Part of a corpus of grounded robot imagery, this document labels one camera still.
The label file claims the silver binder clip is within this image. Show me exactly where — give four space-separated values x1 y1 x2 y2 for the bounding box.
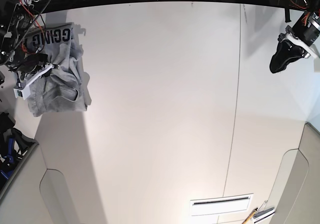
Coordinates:
252 201 275 223

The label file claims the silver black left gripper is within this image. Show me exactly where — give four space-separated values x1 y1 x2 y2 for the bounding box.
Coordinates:
269 11 320 73

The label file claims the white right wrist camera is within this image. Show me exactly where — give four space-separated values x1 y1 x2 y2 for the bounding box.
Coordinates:
13 83 31 100

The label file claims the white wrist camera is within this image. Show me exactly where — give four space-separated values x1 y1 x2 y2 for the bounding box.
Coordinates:
13 83 31 100
313 57 320 73

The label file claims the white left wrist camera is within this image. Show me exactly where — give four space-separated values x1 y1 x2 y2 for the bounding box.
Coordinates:
313 57 320 73

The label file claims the grey T-shirt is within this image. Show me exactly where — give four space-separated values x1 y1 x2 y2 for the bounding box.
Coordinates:
24 22 88 117

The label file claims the blue black tool pile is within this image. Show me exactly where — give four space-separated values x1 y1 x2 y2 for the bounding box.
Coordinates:
0 112 38 184

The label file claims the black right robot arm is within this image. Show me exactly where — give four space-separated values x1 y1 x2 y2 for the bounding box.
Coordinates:
0 0 63 87

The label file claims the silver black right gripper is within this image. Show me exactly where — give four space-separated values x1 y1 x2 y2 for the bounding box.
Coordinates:
8 53 60 84

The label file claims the wooden pencil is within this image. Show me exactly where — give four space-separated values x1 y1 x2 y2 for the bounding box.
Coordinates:
242 208 258 224

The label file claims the white table slot plate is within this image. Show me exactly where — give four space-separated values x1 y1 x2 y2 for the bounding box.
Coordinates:
190 194 254 217

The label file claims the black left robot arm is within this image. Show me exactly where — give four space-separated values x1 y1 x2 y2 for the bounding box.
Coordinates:
269 0 320 74

